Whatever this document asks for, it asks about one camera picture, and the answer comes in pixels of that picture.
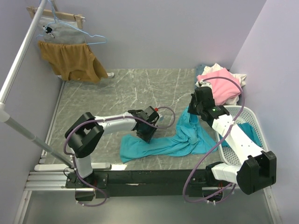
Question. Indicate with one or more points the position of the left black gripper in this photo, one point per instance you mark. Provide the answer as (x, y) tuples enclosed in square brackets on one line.
[(145, 132)]

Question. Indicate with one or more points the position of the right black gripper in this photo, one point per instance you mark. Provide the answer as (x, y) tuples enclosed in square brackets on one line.
[(194, 107)]

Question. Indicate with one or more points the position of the turquoise polo shirt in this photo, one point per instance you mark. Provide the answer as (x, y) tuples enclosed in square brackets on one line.
[(190, 138)]

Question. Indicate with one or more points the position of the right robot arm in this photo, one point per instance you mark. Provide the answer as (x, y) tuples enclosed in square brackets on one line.
[(257, 169)]

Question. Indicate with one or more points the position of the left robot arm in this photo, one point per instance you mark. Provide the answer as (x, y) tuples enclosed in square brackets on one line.
[(84, 135)]

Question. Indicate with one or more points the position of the pink folded shirt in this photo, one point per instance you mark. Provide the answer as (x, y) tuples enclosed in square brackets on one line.
[(225, 87)]

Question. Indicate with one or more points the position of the grey-blue folded shirt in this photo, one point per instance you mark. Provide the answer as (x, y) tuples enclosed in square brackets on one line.
[(198, 71)]

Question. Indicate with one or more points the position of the white laundry basket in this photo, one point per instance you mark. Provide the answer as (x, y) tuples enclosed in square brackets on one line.
[(246, 116)]

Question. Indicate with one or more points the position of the teal shirt in basket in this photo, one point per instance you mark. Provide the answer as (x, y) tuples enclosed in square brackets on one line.
[(250, 133)]

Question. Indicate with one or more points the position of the black base beam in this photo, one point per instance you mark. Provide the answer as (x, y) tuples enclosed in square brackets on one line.
[(197, 188)]

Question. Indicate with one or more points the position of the brown mustard shirt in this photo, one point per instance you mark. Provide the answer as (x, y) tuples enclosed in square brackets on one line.
[(73, 62)]

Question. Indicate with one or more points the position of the grey panda shirt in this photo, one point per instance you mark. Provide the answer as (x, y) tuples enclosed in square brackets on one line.
[(59, 32)]

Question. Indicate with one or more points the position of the white clothes rack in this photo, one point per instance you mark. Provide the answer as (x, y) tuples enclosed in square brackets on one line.
[(8, 83)]

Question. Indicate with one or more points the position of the aluminium rail frame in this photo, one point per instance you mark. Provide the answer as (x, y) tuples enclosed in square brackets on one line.
[(46, 179)]

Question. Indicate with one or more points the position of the light blue wire hanger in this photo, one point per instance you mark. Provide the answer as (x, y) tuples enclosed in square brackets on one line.
[(90, 39)]

